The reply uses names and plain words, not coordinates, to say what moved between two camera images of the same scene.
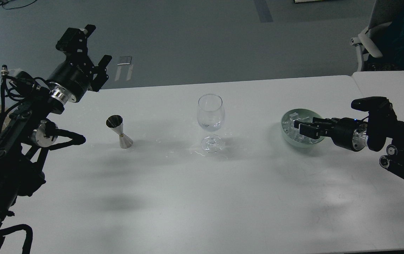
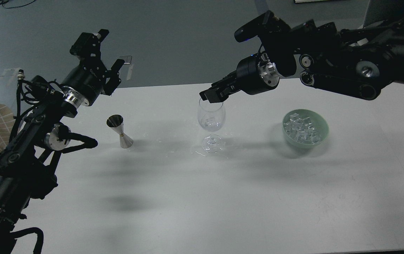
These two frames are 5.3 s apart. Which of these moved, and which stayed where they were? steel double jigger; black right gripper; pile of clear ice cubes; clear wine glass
Moved: black right gripper
Stayed: clear wine glass; pile of clear ice cubes; steel double jigger
